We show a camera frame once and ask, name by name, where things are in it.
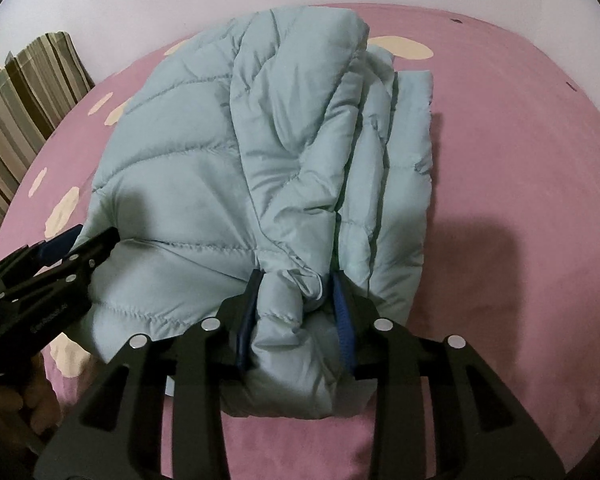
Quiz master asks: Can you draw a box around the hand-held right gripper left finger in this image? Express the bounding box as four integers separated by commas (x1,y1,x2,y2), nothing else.
32,269,263,480

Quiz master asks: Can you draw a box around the pink dotted bed sheet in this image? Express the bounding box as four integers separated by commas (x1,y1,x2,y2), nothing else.
0,2,600,480

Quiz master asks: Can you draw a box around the light blue puffer jacket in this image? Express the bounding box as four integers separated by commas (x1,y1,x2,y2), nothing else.
82,6,437,420

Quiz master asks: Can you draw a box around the striped cushion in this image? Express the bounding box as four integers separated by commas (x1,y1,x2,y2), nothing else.
0,67,83,252
5,32,97,106

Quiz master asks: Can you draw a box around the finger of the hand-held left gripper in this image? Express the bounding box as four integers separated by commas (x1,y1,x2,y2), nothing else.
0,226,122,307
0,224,85,292

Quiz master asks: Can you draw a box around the person's left hand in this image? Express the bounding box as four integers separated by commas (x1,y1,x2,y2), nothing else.
0,371,58,443

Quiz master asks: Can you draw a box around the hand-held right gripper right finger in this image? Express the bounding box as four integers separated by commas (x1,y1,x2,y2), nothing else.
331,270,567,480

